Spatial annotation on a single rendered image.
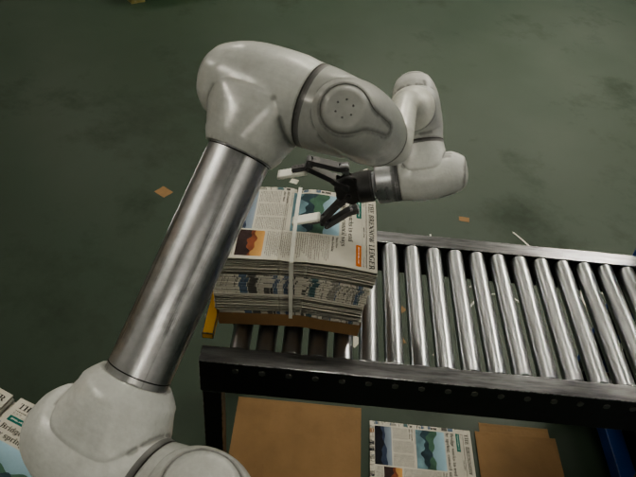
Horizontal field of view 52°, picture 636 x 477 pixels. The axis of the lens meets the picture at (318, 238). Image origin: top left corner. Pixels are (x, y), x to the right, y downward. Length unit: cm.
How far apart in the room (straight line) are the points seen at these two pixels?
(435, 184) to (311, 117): 60
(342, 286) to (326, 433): 100
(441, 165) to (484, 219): 202
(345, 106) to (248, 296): 81
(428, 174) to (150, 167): 234
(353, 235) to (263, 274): 24
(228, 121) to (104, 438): 48
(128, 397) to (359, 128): 50
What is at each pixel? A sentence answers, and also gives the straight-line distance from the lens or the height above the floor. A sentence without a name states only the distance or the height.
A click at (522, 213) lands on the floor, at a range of 361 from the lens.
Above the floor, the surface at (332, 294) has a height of 94.
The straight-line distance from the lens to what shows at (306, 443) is 244.
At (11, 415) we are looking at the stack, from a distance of 159.
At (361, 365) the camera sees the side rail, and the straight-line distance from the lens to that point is 164.
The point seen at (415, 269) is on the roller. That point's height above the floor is 80.
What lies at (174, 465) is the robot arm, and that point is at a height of 127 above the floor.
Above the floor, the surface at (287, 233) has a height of 104.
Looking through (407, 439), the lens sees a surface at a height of 1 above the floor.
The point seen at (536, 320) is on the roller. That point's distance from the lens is 187.
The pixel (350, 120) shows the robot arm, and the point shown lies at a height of 162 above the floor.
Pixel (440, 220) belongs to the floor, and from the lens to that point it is 340.
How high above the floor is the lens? 208
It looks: 41 degrees down
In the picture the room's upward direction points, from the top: 6 degrees clockwise
